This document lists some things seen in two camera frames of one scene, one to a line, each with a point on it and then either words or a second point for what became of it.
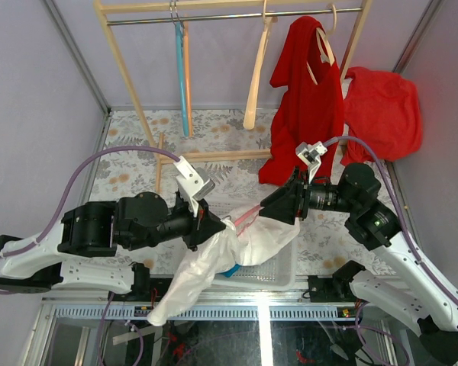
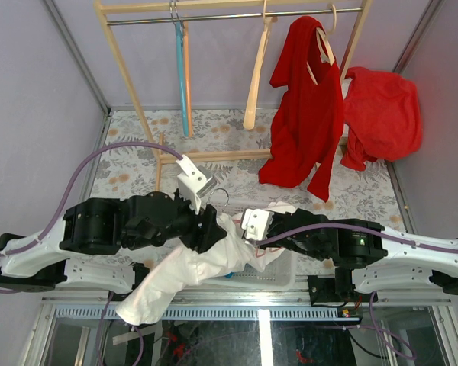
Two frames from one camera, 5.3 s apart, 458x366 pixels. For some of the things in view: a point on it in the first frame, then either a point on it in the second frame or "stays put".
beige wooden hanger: [250, 113] stays put
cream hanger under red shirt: [324, 37] stays put
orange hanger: [185, 31] stays put
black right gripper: [282, 205] to [278, 215]
